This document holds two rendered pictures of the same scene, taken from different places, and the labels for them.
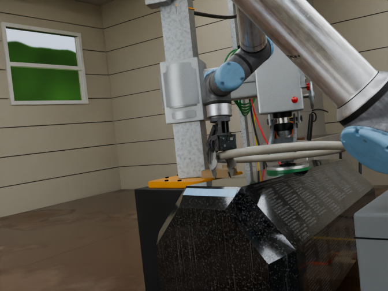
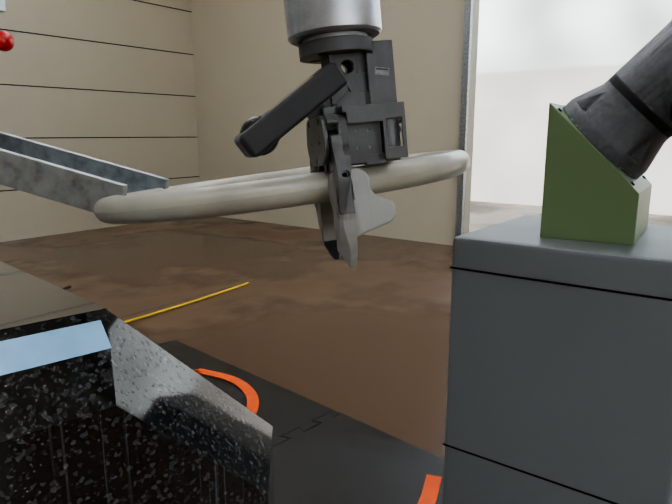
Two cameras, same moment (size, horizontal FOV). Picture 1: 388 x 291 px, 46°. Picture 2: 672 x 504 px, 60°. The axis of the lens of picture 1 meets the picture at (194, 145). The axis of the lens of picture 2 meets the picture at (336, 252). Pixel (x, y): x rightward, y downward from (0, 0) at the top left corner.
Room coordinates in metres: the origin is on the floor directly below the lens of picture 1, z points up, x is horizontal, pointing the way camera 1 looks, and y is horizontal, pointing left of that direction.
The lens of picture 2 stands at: (1.60, 0.48, 1.04)
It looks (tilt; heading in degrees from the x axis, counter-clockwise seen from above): 11 degrees down; 271
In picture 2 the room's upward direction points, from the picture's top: straight up
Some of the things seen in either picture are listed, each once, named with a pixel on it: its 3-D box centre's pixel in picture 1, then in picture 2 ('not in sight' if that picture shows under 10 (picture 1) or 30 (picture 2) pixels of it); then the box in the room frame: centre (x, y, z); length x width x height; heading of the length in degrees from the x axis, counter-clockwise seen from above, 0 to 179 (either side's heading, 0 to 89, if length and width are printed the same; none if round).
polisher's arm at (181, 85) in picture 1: (214, 85); not in sight; (3.04, -0.18, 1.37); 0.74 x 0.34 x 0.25; 79
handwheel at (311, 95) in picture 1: (304, 96); not in sight; (2.41, -0.61, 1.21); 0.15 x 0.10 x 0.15; 166
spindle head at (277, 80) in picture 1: (279, 75); not in sight; (2.40, -0.49, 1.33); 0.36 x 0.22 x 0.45; 166
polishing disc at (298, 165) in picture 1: (287, 166); not in sight; (2.32, -0.47, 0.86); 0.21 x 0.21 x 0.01
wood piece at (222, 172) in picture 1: (218, 172); not in sight; (2.87, -0.14, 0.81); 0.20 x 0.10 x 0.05; 56
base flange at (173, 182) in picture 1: (195, 178); not in sight; (3.08, 0.01, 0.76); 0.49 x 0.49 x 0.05; 48
